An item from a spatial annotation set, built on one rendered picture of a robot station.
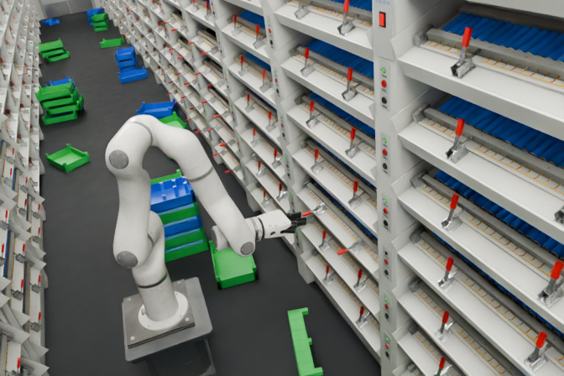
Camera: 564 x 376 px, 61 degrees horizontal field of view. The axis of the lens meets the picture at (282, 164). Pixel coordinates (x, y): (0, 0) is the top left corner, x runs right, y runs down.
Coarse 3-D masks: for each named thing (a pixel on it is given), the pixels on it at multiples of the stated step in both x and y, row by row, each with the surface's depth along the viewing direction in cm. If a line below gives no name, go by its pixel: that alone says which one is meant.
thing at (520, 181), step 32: (448, 96) 118; (416, 128) 115; (448, 128) 110; (480, 128) 103; (512, 128) 98; (448, 160) 103; (480, 160) 99; (512, 160) 95; (544, 160) 90; (480, 192) 98; (512, 192) 90; (544, 192) 87; (544, 224) 84
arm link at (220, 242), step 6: (252, 222) 159; (216, 228) 155; (252, 228) 158; (216, 234) 154; (222, 234) 154; (216, 240) 155; (222, 240) 154; (216, 246) 156; (222, 246) 154; (228, 246) 155
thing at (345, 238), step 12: (300, 180) 200; (312, 180) 201; (300, 192) 202; (312, 204) 193; (324, 216) 185; (336, 228) 178; (360, 228) 172; (348, 240) 171; (372, 240) 166; (360, 252) 165; (372, 264) 159
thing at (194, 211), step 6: (180, 210) 244; (186, 210) 245; (192, 210) 246; (198, 210) 247; (162, 216) 242; (168, 216) 243; (174, 216) 244; (180, 216) 245; (186, 216) 246; (192, 216) 247; (162, 222) 244; (168, 222) 245
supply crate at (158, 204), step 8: (152, 184) 254; (168, 184) 257; (176, 184) 258; (152, 192) 256; (160, 192) 256; (168, 192) 255; (184, 192) 253; (192, 192) 241; (152, 200) 250; (160, 200) 249; (168, 200) 239; (176, 200) 240; (184, 200) 242; (192, 200) 243; (152, 208) 238; (160, 208) 240; (168, 208) 241
